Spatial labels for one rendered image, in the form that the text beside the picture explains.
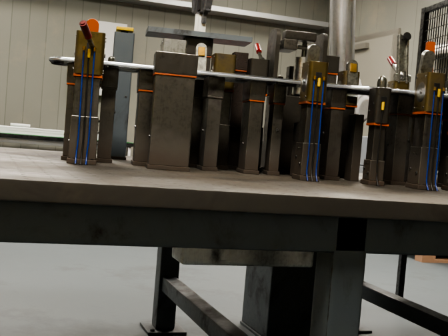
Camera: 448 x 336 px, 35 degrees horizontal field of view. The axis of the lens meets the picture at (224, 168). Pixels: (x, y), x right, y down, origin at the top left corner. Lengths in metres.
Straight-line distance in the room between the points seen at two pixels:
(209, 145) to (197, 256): 0.58
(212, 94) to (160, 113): 0.23
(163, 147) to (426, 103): 0.78
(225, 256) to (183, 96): 0.53
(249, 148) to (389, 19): 6.30
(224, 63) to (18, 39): 6.55
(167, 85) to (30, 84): 6.78
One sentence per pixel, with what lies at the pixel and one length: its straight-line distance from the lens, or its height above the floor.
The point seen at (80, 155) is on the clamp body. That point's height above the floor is 0.72.
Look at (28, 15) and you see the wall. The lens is 8.85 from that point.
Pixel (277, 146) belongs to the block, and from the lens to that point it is 2.27.
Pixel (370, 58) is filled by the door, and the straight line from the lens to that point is 8.55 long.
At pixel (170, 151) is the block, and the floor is 0.75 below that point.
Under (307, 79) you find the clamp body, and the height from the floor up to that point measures 0.99.
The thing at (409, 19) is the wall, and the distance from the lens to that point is 8.06.
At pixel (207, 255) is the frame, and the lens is 1.71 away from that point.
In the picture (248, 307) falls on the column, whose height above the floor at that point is 0.09.
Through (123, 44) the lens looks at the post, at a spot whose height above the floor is 1.10.
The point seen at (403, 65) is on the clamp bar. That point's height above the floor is 1.11.
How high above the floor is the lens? 0.80
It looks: 2 degrees down
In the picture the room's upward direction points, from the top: 5 degrees clockwise
